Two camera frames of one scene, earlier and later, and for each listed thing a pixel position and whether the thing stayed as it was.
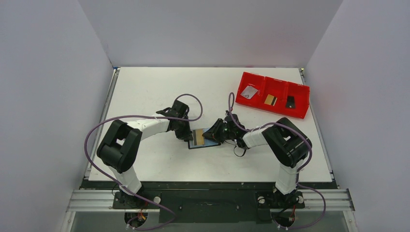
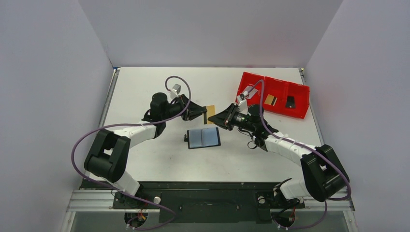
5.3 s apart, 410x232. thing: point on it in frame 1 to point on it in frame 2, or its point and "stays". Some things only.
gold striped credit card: (198, 139) to (211, 111)
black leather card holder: (199, 141) stays
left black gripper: (187, 135) to (196, 110)
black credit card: (290, 102) stays
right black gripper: (216, 128) to (228, 117)
